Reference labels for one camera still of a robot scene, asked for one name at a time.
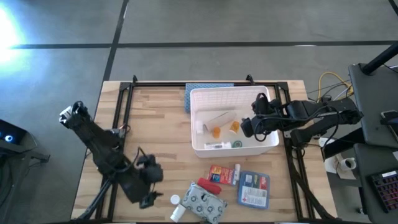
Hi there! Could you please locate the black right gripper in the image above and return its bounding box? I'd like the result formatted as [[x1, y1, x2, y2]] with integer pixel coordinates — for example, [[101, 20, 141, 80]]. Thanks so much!
[[241, 93, 286, 138]]

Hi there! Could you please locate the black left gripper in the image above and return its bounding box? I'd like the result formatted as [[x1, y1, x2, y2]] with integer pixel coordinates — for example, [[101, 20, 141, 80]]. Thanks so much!
[[136, 154, 164, 210]]

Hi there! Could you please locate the white plastic bottle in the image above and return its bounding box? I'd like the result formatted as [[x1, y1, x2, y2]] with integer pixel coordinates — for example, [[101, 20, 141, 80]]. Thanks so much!
[[170, 204, 187, 223]]

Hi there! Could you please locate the small white labelled bottle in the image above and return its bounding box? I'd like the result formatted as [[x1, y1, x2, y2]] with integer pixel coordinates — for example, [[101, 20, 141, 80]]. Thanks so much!
[[204, 141, 233, 151]]

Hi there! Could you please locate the white perforated plastic basket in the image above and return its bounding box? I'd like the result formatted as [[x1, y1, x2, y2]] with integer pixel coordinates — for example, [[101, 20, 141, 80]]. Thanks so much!
[[190, 85, 280, 159]]

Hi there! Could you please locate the grey patterned pouch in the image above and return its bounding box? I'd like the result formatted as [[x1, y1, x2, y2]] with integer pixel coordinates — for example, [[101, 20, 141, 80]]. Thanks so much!
[[181, 184, 227, 224]]

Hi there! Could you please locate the red medicine box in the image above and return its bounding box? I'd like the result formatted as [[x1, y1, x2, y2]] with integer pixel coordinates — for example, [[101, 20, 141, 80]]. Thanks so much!
[[206, 164, 237, 187]]

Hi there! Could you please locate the blue first aid kit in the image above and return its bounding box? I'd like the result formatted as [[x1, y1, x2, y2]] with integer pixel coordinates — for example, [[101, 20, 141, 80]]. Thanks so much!
[[237, 170, 271, 210]]

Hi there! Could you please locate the blue patterned cloth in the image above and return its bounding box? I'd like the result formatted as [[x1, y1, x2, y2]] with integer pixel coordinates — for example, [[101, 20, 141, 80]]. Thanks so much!
[[184, 83, 234, 113]]

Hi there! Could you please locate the white paper sheet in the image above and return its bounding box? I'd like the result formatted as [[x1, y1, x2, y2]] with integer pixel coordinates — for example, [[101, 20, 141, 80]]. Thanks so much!
[[323, 154, 357, 180]]

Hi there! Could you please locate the white cup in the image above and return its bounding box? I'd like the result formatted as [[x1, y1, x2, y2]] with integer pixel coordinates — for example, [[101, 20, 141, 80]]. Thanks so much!
[[340, 157, 357, 171]]

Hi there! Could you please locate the black desk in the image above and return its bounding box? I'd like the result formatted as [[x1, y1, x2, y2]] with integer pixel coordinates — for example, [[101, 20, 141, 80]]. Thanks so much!
[[320, 63, 398, 224]]

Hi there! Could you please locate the black smartphone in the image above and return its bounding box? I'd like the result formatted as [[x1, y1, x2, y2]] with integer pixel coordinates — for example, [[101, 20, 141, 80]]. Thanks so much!
[[381, 110, 398, 139]]

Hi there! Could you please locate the black pole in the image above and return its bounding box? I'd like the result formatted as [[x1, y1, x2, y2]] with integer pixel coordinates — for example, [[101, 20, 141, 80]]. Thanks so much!
[[362, 42, 398, 76]]

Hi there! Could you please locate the backlit keyboard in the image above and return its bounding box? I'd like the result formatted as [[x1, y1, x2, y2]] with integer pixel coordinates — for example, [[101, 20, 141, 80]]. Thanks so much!
[[368, 169, 398, 214]]

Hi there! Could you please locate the black box with blue light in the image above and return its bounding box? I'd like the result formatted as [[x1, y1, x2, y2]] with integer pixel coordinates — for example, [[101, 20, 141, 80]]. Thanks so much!
[[0, 119, 50, 162]]

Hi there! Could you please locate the grey cable bundle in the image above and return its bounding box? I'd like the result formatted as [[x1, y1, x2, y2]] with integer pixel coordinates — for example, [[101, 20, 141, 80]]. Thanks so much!
[[307, 80, 354, 102]]

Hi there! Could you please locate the yellow cable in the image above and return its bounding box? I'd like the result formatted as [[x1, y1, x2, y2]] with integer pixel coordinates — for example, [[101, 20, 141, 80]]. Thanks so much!
[[317, 72, 354, 100]]

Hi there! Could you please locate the black metal table frame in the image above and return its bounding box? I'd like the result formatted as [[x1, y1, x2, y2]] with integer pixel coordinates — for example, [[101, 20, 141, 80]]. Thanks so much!
[[71, 74, 338, 223]]

